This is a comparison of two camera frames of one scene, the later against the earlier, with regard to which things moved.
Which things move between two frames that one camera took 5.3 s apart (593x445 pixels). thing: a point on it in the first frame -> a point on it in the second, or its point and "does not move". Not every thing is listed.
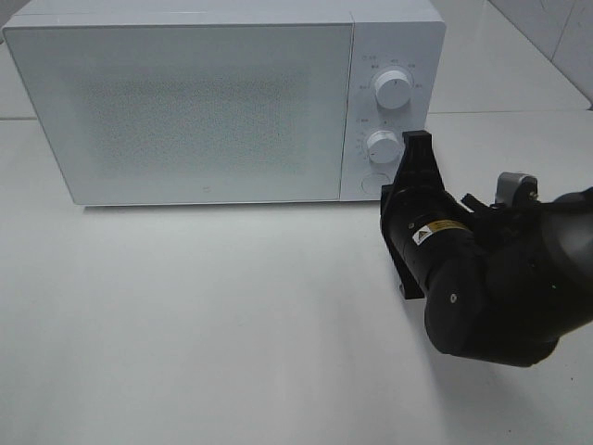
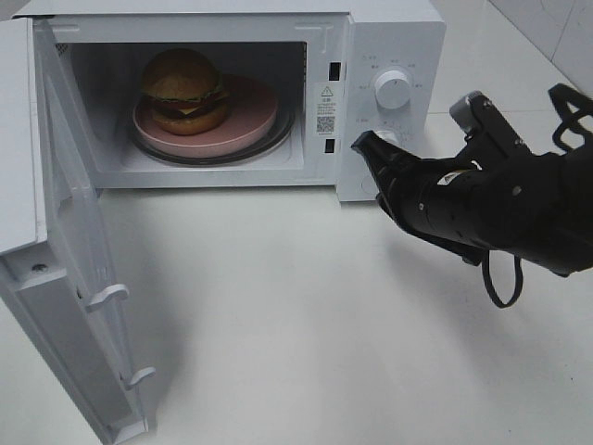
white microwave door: x=189 y=112 -> x=55 y=260
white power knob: x=393 y=89 does not move
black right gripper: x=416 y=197 -> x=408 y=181
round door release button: x=373 y=183 does not move
